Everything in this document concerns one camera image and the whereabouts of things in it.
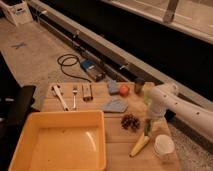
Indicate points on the silver fork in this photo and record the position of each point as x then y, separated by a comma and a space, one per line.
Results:
74, 91

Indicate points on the blue sponge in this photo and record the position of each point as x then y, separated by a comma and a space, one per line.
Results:
112, 87

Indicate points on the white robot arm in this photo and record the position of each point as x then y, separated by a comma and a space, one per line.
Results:
165, 97

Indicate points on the dark pepper shaker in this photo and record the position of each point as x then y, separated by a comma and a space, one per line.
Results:
138, 84

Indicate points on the black chair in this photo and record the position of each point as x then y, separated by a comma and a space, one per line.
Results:
15, 105

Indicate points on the blue power tool device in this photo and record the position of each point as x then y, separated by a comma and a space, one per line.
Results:
92, 70

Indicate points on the yellow plastic tub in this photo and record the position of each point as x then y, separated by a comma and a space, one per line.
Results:
61, 141

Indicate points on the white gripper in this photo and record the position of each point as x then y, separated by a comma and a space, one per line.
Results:
156, 124

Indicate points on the yellow corn toy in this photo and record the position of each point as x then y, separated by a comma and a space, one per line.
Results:
140, 144

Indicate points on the white handled spatula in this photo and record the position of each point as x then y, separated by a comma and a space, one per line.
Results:
57, 93

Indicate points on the white round lid container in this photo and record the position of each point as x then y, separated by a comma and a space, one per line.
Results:
163, 145

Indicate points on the white storage box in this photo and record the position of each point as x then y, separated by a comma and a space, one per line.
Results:
17, 14

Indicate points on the dark grape bunch toy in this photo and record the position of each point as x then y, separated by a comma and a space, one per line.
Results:
129, 121

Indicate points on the blue folded cloth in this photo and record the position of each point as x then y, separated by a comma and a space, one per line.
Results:
114, 106

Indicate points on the orange tomato toy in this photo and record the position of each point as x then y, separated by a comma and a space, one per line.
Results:
124, 90

